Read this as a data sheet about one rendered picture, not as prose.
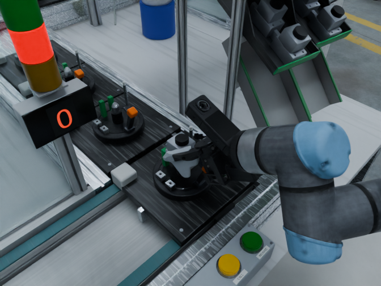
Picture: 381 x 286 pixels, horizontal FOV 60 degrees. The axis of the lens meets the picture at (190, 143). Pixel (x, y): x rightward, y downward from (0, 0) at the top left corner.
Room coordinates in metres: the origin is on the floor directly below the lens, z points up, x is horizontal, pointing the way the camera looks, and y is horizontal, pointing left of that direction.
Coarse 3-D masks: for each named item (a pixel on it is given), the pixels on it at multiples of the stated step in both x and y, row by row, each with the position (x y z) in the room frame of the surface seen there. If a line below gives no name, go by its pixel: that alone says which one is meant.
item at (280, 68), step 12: (228, 0) 0.73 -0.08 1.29; (252, 0) 0.79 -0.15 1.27; (288, 0) 0.76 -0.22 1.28; (228, 12) 0.73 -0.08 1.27; (288, 12) 0.75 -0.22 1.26; (252, 24) 0.72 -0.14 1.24; (288, 24) 0.75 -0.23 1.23; (252, 36) 0.66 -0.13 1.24; (264, 36) 0.69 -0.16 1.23; (264, 48) 0.64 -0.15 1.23; (312, 48) 0.68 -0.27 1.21; (264, 60) 0.63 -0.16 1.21; (276, 60) 0.64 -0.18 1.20; (300, 60) 0.63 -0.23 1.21; (276, 72) 0.60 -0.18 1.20
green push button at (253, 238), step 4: (248, 232) 0.36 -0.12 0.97; (252, 232) 0.36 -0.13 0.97; (244, 236) 0.35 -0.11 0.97; (248, 236) 0.35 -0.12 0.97; (252, 236) 0.35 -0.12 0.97; (256, 236) 0.35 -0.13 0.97; (260, 236) 0.35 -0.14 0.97; (244, 240) 0.34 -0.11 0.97; (248, 240) 0.34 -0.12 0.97; (252, 240) 0.34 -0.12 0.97; (256, 240) 0.34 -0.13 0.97; (260, 240) 0.34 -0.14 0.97; (244, 244) 0.34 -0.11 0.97; (248, 244) 0.33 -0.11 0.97; (252, 244) 0.33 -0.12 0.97; (256, 244) 0.33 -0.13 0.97; (260, 244) 0.33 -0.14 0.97; (248, 248) 0.33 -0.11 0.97; (252, 248) 0.33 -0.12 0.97; (256, 248) 0.33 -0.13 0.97
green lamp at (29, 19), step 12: (0, 0) 0.44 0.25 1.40; (12, 0) 0.44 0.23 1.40; (24, 0) 0.44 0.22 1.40; (36, 0) 0.46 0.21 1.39; (12, 12) 0.43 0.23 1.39; (24, 12) 0.44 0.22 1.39; (36, 12) 0.45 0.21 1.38; (12, 24) 0.43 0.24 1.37; (24, 24) 0.44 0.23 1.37; (36, 24) 0.45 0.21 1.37
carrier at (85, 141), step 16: (112, 96) 0.73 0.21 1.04; (128, 96) 0.83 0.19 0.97; (96, 112) 0.75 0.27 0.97; (112, 112) 0.68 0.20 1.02; (144, 112) 0.75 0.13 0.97; (80, 128) 0.68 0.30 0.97; (96, 128) 0.66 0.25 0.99; (112, 128) 0.66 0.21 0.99; (144, 128) 0.68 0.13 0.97; (160, 128) 0.68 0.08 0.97; (176, 128) 0.68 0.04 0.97; (80, 144) 0.62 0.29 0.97; (96, 144) 0.62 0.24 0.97; (112, 144) 0.62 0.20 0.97; (128, 144) 0.62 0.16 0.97; (144, 144) 0.62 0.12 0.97; (160, 144) 0.64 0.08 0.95; (96, 160) 0.56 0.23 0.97; (112, 160) 0.56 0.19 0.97; (128, 160) 0.56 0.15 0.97
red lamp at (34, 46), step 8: (16, 32) 0.44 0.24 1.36; (24, 32) 0.44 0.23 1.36; (32, 32) 0.44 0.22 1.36; (40, 32) 0.45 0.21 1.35; (16, 40) 0.44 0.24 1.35; (24, 40) 0.43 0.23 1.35; (32, 40) 0.44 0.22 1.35; (40, 40) 0.45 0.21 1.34; (48, 40) 0.46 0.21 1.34; (16, 48) 0.44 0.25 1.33; (24, 48) 0.43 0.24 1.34; (32, 48) 0.44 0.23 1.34; (40, 48) 0.44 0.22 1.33; (48, 48) 0.45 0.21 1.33; (24, 56) 0.44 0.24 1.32; (32, 56) 0.44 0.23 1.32; (40, 56) 0.44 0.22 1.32; (48, 56) 0.45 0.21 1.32
